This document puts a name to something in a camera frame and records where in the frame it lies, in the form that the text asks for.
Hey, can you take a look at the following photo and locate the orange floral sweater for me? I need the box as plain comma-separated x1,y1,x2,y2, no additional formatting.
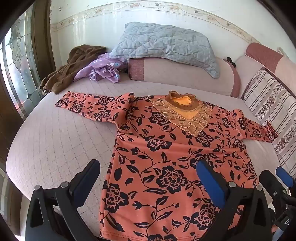
55,90,279,241

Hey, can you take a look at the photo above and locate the stained glass window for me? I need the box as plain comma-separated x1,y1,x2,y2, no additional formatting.
0,5,50,121

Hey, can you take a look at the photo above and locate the pink sofa backrest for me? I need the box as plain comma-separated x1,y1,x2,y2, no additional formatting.
235,42,296,87

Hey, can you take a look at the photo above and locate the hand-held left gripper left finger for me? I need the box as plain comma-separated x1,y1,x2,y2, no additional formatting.
25,159,101,241

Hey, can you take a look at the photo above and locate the striped floral cushion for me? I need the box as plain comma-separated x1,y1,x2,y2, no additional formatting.
240,67,296,178

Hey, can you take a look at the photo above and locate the brown garment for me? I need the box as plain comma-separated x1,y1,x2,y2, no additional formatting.
39,45,107,95

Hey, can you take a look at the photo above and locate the pink bolster cushion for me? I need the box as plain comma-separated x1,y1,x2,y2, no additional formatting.
128,57,241,98

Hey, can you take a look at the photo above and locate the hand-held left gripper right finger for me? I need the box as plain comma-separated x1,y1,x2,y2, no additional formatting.
196,159,276,241

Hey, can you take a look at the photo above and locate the purple floral garment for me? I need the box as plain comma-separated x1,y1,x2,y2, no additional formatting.
73,52,126,83

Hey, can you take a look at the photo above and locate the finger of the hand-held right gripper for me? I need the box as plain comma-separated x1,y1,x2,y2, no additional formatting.
275,166,296,194
258,170,289,210

